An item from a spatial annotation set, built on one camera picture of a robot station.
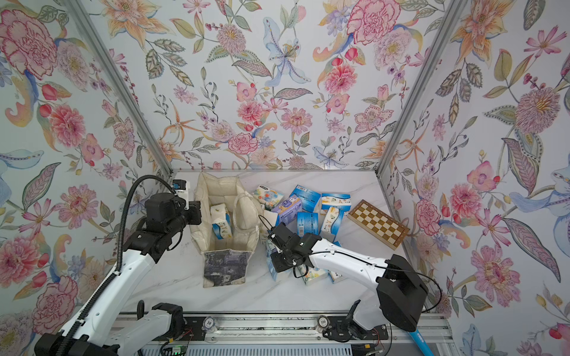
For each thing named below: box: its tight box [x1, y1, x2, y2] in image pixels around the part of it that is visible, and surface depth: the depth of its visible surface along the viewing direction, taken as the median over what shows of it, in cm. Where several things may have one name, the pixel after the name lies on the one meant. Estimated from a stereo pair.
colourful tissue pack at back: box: [252, 183, 285, 212], surface depth 106 cm
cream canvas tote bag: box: [190, 172, 263, 288], surface depth 85 cm
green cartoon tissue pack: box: [304, 267, 329, 287], surface depth 83 cm
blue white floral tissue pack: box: [320, 192, 352, 210], surface depth 100 cm
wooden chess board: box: [347, 199, 411, 251], surface depth 100 cm
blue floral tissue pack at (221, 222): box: [210, 203, 233, 241], surface depth 91 cm
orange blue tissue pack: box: [327, 269, 348, 285], surface depth 82 cm
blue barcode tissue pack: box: [289, 184, 322, 213], surface depth 103 cm
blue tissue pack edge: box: [296, 211, 320, 239], surface depth 95 cm
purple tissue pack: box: [271, 195, 303, 225], surface depth 97 cm
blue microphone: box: [408, 329, 435, 356], surface depth 72 cm
